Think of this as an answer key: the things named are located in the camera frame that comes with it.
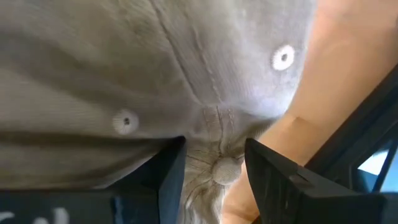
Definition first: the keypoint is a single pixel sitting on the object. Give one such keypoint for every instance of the beige baseball cap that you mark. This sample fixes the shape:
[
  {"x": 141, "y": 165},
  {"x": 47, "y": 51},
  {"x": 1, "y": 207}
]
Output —
[{"x": 124, "y": 62}]

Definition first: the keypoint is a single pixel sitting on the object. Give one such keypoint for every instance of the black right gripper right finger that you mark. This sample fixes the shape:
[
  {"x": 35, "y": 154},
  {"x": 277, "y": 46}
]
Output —
[{"x": 280, "y": 193}]

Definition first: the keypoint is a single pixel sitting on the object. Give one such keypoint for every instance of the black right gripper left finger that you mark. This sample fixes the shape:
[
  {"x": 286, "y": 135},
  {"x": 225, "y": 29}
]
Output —
[{"x": 164, "y": 174}]

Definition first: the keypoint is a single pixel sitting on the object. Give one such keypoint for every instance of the black aluminium table frame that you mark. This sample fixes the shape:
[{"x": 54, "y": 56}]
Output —
[{"x": 357, "y": 137}]

